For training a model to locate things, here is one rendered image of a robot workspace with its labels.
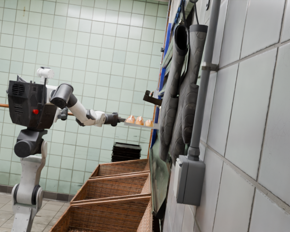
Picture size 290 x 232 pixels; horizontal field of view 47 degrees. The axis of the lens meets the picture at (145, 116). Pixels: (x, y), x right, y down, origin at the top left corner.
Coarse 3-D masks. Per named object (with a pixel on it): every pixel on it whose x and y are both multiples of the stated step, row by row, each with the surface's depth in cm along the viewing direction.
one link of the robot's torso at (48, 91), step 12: (12, 84) 217; (24, 84) 211; (36, 84) 214; (12, 96) 217; (24, 96) 211; (36, 96) 215; (48, 96) 219; (12, 108) 219; (24, 108) 213; (36, 108) 217; (48, 108) 223; (12, 120) 222; (24, 120) 216; (36, 120) 218; (48, 120) 227
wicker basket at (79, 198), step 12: (96, 180) 250; (108, 180) 251; (120, 180) 251; (132, 180) 250; (144, 180) 250; (84, 192) 242; (96, 192) 251; (108, 192) 251; (120, 192) 251; (132, 192) 251; (144, 192) 228; (72, 216) 197; (108, 216) 197; (84, 228) 197
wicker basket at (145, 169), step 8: (136, 160) 310; (144, 160) 310; (96, 168) 291; (104, 168) 311; (112, 168) 311; (120, 168) 311; (128, 168) 311; (136, 168) 312; (144, 168) 311; (96, 176) 302; (104, 176) 257; (112, 176) 256
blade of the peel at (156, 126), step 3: (126, 120) 285; (135, 120) 311; (126, 123) 256; (129, 123) 256; (132, 123) 256; (144, 123) 295; (153, 123) 309; (156, 123) 311; (135, 126) 256; (138, 126) 257; (141, 126) 257; (144, 126) 257; (147, 126) 257; (153, 126) 277; (156, 126) 281
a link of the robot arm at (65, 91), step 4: (60, 88) 217; (64, 88) 216; (68, 88) 218; (60, 92) 214; (64, 92) 215; (68, 92) 217; (64, 96) 213; (68, 96) 216; (72, 96) 220; (68, 100) 217; (72, 100) 220; (76, 100) 223; (68, 104) 221; (72, 104) 221
